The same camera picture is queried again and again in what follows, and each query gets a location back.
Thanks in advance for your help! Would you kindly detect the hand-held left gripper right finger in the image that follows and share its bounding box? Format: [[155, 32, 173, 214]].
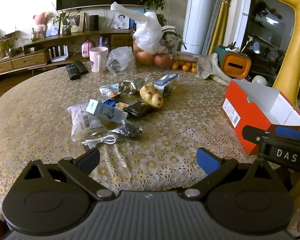
[[181, 147, 278, 202]]

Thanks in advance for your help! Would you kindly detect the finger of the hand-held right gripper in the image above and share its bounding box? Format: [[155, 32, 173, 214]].
[[274, 126, 300, 142], [242, 125, 275, 143]]

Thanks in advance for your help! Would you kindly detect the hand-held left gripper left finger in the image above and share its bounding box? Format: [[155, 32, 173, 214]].
[[23, 147, 116, 202]]

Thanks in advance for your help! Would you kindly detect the red shoe box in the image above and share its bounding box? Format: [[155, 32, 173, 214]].
[[221, 79, 300, 155]]

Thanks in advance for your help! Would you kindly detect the clear zip bag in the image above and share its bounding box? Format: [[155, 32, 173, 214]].
[[67, 102, 110, 143]]

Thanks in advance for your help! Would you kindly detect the black packet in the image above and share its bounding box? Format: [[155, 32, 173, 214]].
[[122, 102, 154, 119], [110, 124, 143, 138]]

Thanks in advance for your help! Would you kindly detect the teal and white carton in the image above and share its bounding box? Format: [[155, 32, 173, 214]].
[[86, 99, 128, 123]]

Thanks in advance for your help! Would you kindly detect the yellow plush toy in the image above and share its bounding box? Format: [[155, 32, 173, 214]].
[[139, 82, 164, 108]]

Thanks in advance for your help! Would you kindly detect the round desktop with patterned tablecloth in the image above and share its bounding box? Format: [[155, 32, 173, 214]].
[[0, 61, 298, 222]]

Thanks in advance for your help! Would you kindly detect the blue and orange packet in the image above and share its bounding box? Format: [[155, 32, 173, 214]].
[[102, 99, 130, 110]]

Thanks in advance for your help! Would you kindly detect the flat black packet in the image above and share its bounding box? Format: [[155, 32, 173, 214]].
[[122, 102, 154, 119]]

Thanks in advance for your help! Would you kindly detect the green and orange tissue box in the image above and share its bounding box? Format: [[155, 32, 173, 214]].
[[214, 44, 252, 78]]

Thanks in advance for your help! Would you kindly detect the small white snack packet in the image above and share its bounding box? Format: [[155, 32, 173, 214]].
[[99, 84, 123, 99]]

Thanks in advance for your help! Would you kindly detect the beige cloth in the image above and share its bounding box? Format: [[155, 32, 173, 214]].
[[195, 53, 232, 84]]

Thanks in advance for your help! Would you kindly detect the crumpled silver foil wrapper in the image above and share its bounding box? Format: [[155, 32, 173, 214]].
[[118, 78, 150, 95]]

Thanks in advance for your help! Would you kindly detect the black remote control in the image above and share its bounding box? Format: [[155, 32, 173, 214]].
[[73, 60, 89, 75], [66, 64, 81, 81]]

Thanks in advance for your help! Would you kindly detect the yellow giraffe figure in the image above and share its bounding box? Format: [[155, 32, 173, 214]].
[[272, 0, 300, 110]]

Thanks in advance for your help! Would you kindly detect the blue and white tube packet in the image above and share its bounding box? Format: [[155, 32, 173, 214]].
[[154, 73, 180, 97]]

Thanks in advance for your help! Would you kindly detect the pile of tangerines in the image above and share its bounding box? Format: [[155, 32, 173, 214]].
[[171, 59, 198, 73]]

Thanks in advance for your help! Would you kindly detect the pink mug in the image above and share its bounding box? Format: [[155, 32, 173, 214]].
[[89, 47, 108, 73]]

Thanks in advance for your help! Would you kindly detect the clear plastic bag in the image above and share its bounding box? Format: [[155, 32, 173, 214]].
[[106, 46, 137, 77]]

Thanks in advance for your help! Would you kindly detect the white router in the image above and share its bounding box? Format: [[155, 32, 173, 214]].
[[49, 45, 69, 63]]

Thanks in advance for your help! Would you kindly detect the pink bottle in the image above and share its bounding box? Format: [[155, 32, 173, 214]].
[[81, 40, 95, 58]]

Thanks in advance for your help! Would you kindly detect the yellow curtain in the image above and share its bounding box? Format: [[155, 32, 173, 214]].
[[209, 0, 237, 54]]

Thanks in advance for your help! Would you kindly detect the wooden television cabinet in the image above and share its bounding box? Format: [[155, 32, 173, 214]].
[[0, 29, 135, 80]]

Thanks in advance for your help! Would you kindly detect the patterned gift bag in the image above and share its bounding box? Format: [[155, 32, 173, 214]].
[[160, 26, 184, 55]]

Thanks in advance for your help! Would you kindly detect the grey curtain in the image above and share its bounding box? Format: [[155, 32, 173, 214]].
[[202, 0, 224, 55]]

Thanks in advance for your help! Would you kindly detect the white standing air conditioner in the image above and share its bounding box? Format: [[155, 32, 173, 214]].
[[182, 0, 218, 55]]

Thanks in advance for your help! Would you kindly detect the small plant in glass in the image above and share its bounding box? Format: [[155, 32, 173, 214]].
[[51, 2, 78, 36]]

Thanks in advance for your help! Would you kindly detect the small photo card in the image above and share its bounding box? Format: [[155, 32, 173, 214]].
[[45, 22, 60, 37]]

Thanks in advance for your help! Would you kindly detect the black speaker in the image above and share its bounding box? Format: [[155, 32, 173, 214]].
[[89, 14, 100, 31]]

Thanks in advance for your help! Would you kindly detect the white plastic bag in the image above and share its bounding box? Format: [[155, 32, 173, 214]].
[[110, 2, 163, 55]]

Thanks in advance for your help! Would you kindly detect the portrait photo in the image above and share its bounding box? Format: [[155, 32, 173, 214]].
[[114, 12, 130, 30]]

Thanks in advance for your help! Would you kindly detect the pink teddy bear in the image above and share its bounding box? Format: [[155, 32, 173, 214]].
[[32, 12, 49, 37]]

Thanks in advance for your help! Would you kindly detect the white charging cable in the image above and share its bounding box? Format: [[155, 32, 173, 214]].
[[81, 134, 117, 147]]

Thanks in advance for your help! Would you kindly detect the wooden picture frame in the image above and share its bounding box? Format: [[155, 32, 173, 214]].
[[62, 12, 85, 33]]

